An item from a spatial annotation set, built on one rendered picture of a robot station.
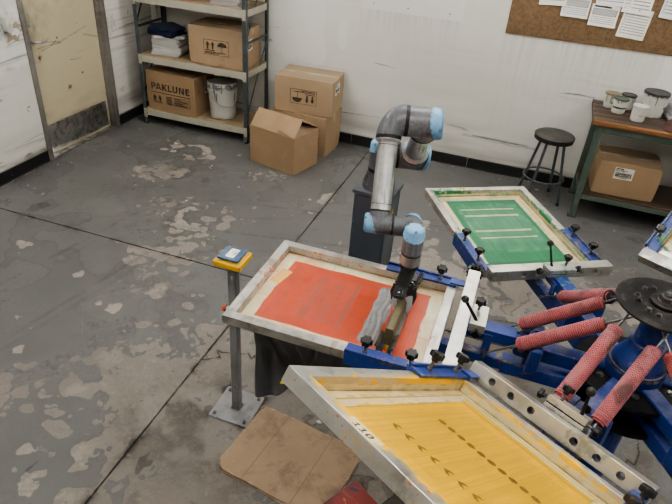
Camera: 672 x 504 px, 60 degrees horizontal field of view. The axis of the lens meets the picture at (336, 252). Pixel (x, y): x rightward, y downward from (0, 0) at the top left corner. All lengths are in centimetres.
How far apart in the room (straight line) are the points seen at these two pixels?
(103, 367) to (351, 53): 383
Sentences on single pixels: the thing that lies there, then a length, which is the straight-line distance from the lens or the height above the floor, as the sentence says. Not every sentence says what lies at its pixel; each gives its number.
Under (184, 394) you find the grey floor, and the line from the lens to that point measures 332.
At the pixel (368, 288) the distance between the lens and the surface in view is 244.
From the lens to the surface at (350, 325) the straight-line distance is 225.
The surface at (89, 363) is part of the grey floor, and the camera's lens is 360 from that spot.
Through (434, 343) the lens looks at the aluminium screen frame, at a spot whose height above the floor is 99.
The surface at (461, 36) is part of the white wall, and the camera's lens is 574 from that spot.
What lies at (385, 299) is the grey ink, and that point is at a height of 96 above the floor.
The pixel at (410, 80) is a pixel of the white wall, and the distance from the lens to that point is 591.
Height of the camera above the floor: 240
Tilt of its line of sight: 33 degrees down
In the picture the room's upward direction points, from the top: 5 degrees clockwise
